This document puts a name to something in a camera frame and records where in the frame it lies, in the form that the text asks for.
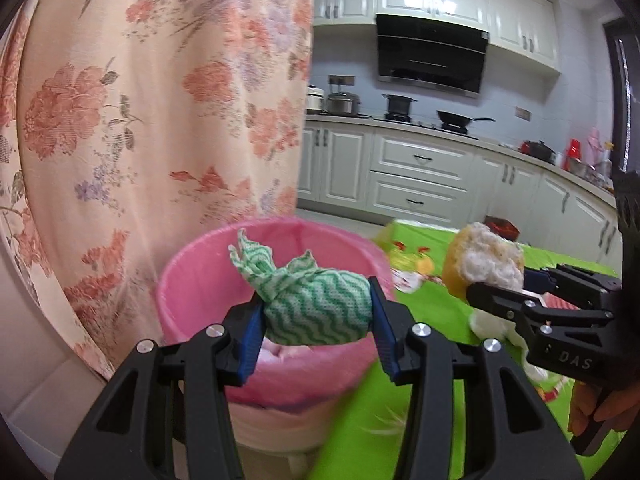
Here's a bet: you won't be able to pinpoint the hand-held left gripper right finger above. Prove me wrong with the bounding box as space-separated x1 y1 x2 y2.
367 276 586 480

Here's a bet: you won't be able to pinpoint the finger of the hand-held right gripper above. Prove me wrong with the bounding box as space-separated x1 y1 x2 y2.
522 262 622 307
465 282 548 342

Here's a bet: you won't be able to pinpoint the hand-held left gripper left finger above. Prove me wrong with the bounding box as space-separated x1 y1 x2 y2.
54 292 266 480

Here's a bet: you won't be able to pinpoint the green wavy striped cloth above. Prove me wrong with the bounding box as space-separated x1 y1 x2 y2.
229 229 374 347

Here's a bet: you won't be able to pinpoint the bin with pink bag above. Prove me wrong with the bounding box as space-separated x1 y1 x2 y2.
156 217 396 409

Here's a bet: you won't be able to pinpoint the person's right hand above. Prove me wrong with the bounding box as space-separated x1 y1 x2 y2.
569 382 640 436

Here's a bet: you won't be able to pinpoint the crumpled white tissue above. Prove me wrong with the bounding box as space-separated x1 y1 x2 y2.
469 305 552 382

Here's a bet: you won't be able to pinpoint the red box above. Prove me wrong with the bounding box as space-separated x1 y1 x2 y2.
484 215 521 244

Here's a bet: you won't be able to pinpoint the white plastic stool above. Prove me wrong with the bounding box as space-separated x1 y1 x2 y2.
227 399 337 467

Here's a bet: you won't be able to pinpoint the green printed tablecloth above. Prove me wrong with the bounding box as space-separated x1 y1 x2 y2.
310 218 627 480

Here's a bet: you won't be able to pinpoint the metal bowl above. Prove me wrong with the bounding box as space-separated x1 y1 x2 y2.
570 159 601 179

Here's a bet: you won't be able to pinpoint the red kettle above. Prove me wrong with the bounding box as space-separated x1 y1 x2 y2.
564 137 584 171

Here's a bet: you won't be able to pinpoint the red casserole pot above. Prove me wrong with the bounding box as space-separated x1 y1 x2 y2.
519 140 557 161

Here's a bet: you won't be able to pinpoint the white lower kitchen cabinets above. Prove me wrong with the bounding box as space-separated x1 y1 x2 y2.
297 119 624 267

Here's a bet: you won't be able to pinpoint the black frying pan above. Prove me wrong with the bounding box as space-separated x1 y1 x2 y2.
436 110 496 130

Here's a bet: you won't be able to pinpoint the black gas stove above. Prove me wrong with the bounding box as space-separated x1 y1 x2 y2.
375 114 481 139

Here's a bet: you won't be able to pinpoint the dark framed window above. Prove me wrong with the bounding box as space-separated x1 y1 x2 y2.
602 17 640 171

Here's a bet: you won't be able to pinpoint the black cooking pot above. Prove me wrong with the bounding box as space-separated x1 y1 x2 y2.
382 93 418 117

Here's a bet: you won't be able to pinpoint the silver pressure cooker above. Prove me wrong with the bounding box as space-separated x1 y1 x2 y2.
325 91 362 117

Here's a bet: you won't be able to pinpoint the floral curtain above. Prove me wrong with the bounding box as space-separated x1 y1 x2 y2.
0 0 319 382

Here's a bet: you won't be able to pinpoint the black range hood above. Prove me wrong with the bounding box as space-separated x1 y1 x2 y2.
375 14 491 100

